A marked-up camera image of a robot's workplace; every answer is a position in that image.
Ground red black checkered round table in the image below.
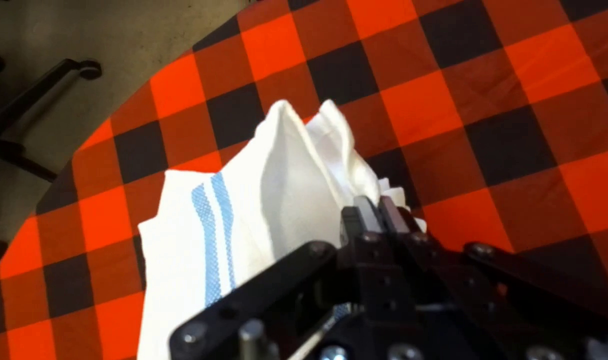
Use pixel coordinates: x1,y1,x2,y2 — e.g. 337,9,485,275
0,0,608,360

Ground white towel with blue stripes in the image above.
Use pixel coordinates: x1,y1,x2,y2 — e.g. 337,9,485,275
134,97,430,360

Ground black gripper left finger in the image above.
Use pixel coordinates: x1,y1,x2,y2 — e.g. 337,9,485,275
167,196,390,360

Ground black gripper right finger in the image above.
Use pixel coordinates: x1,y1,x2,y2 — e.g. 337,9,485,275
378,193,608,329

